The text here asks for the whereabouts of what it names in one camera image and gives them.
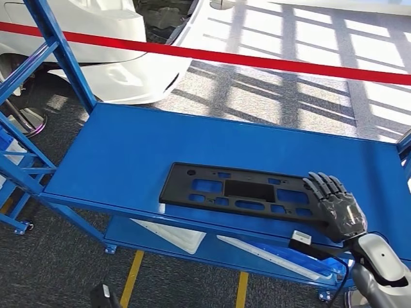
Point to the blue metal shelf rack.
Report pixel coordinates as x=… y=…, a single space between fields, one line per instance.
x=128 y=161
x=13 y=223

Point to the white plastic bin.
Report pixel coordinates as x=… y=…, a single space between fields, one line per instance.
x=16 y=153

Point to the red barrier belt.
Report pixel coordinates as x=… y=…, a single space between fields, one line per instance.
x=224 y=57

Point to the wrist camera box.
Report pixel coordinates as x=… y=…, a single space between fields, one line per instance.
x=103 y=297
x=301 y=237

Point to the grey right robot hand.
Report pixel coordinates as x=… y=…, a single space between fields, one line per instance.
x=343 y=217

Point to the blue plastic bin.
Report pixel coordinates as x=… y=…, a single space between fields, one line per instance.
x=4 y=140

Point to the black plastic mounting plate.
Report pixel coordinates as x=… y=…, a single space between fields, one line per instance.
x=180 y=183

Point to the stacked white plastic trays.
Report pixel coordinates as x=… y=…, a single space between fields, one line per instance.
x=183 y=240

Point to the white car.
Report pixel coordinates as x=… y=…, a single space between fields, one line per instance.
x=112 y=42

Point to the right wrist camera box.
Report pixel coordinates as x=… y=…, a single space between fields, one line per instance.
x=301 y=237

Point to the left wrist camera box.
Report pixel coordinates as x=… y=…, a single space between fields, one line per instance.
x=103 y=297

